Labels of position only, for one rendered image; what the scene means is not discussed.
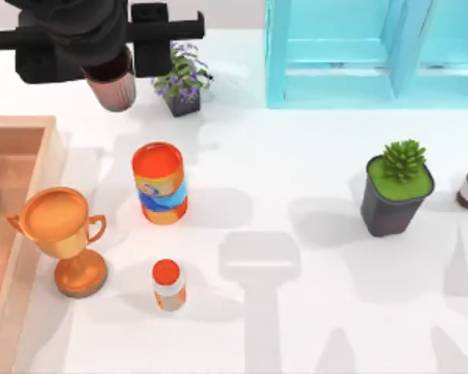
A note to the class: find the pink ribbed plant pot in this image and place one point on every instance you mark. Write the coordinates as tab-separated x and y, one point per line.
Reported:
115	91

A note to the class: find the purple flower plant pot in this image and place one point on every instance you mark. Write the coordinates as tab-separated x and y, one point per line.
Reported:
183	83

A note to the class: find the shallow salmon-coloured box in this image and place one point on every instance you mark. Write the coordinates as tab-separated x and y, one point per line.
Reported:
8	163

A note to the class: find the orange and blue can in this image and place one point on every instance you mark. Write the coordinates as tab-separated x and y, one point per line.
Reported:
160	187

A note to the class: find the gold trophy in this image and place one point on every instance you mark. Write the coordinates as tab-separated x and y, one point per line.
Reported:
58	222

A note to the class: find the light blue rack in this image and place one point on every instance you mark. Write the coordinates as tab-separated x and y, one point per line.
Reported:
335	78

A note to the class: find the orange-capped bottle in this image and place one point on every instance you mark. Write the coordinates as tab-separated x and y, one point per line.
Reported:
167	286

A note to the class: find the green succulent in dark pot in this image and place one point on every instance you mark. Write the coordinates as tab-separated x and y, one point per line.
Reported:
394	195

